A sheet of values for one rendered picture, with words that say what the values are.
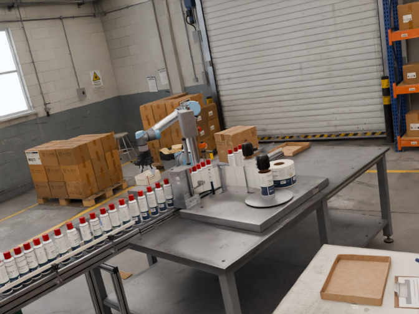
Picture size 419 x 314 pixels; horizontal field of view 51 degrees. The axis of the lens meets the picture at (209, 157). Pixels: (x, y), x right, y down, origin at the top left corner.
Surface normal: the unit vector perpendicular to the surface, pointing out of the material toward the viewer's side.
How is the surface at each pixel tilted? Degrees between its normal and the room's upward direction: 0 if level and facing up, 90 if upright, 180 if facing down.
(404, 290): 0
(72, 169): 88
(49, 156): 90
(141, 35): 90
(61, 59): 90
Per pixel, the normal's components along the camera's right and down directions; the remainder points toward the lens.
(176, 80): -0.55, 0.30
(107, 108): 0.82, -0.01
